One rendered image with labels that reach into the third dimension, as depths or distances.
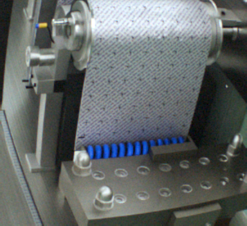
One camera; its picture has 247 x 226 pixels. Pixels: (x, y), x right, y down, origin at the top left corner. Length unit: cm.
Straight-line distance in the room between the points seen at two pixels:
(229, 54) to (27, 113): 51
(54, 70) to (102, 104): 11
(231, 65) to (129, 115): 25
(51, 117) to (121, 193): 23
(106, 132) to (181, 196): 20
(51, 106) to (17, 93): 33
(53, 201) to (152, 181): 22
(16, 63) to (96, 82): 57
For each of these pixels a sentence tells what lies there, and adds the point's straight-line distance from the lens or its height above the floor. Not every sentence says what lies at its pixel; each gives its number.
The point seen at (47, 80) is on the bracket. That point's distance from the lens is 118.
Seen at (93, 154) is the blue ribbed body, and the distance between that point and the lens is 119.
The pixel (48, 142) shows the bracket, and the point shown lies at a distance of 129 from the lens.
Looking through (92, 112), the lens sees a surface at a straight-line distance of 116.
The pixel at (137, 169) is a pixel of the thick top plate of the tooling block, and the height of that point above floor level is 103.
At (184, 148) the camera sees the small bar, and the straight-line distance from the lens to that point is 123.
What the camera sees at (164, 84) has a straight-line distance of 118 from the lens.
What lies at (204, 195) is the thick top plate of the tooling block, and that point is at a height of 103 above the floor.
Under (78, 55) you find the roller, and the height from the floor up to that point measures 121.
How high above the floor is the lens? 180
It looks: 35 degrees down
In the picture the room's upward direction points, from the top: 11 degrees clockwise
